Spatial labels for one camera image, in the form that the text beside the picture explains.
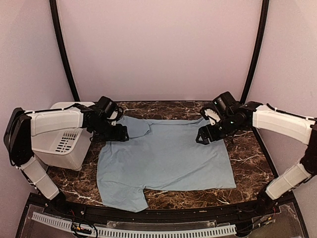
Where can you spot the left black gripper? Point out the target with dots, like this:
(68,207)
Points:
(119,135)

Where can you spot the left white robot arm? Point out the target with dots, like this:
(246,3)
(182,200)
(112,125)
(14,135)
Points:
(17,140)

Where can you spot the right black frame post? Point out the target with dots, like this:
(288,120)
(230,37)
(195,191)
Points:
(256,51)

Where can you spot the left black frame post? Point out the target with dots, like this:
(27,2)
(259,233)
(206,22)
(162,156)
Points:
(62,50)

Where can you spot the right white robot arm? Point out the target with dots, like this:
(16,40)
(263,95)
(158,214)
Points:
(225,120)

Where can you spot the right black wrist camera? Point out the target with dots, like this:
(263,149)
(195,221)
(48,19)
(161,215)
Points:
(224,102)

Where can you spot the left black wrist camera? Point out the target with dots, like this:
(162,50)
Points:
(106,107)

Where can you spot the white plastic laundry bin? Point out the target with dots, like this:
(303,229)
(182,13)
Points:
(57,136)

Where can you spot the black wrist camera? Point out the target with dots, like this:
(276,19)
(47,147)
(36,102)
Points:
(106,107)
(224,102)

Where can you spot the light blue garment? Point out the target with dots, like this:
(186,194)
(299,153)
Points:
(160,155)

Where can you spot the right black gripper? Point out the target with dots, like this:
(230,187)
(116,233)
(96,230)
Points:
(202,131)

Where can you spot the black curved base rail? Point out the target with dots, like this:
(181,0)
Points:
(284,220)

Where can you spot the black frame post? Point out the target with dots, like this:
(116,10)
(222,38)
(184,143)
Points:
(256,51)
(62,50)

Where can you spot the white slotted cable duct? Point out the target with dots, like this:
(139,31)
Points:
(137,230)

